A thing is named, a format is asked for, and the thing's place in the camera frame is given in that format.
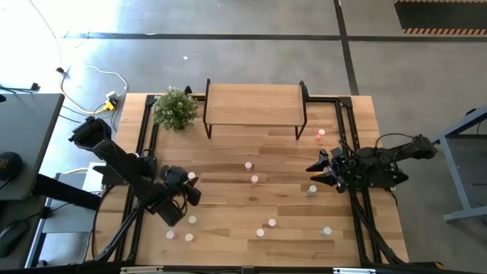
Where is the artificial green potted plant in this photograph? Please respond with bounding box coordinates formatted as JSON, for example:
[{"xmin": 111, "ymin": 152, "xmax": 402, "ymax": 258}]
[{"xmin": 151, "ymin": 86, "xmax": 199, "ymax": 132}]

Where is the grey side desk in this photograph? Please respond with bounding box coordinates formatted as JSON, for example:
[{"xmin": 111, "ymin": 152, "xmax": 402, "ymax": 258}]
[{"xmin": 0, "ymin": 93, "xmax": 65, "ymax": 202}]

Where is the grey metal platform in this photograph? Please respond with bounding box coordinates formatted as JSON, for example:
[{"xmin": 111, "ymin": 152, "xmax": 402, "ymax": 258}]
[{"xmin": 40, "ymin": 161, "xmax": 106, "ymax": 234}]

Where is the silver metal bracket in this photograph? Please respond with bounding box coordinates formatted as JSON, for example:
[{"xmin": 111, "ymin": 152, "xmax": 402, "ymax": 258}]
[
  {"xmin": 333, "ymin": 267, "xmax": 377, "ymax": 274},
  {"xmin": 120, "ymin": 266, "xmax": 164, "ymax": 274}
]

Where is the black computer mouse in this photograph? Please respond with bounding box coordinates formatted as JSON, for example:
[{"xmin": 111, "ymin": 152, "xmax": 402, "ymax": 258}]
[{"xmin": 0, "ymin": 219, "xmax": 30, "ymax": 259}]

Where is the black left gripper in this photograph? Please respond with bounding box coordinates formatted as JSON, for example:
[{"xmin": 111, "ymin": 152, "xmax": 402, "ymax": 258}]
[{"xmin": 159, "ymin": 164, "xmax": 202, "ymax": 208}]

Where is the wooden shelf black metal frame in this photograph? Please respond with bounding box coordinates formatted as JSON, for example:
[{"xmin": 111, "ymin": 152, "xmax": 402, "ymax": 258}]
[{"xmin": 202, "ymin": 78, "xmax": 310, "ymax": 141}]

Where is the hazard striped black mat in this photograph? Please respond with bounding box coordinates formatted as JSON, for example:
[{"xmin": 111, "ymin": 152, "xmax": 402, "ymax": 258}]
[{"xmin": 393, "ymin": 0, "xmax": 487, "ymax": 36}]

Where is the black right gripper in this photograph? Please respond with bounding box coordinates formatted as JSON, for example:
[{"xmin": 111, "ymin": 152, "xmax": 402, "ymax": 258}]
[{"xmin": 306, "ymin": 146, "xmax": 358, "ymax": 193}]

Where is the black aluminium rig frame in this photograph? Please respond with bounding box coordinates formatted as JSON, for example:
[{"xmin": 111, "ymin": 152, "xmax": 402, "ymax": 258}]
[{"xmin": 85, "ymin": 85, "xmax": 446, "ymax": 274}]

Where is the yellow floor cable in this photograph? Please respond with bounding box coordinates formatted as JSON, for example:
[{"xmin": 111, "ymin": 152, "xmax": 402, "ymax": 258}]
[{"xmin": 28, "ymin": 0, "xmax": 111, "ymax": 116}]

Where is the white floor cable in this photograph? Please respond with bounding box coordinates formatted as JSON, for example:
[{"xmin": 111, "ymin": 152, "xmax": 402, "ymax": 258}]
[{"xmin": 84, "ymin": 63, "xmax": 129, "ymax": 96}]

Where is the blue-grey metal stand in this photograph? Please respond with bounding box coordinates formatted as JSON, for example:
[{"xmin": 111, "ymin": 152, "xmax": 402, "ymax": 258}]
[{"xmin": 431, "ymin": 105, "xmax": 487, "ymax": 224}]

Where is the black desk support bar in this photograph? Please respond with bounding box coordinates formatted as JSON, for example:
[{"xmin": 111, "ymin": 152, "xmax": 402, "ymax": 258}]
[{"xmin": 32, "ymin": 174, "xmax": 103, "ymax": 211}]

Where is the black cap gold logo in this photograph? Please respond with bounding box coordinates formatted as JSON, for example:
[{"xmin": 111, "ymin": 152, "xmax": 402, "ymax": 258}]
[{"xmin": 0, "ymin": 151, "xmax": 23, "ymax": 182}]

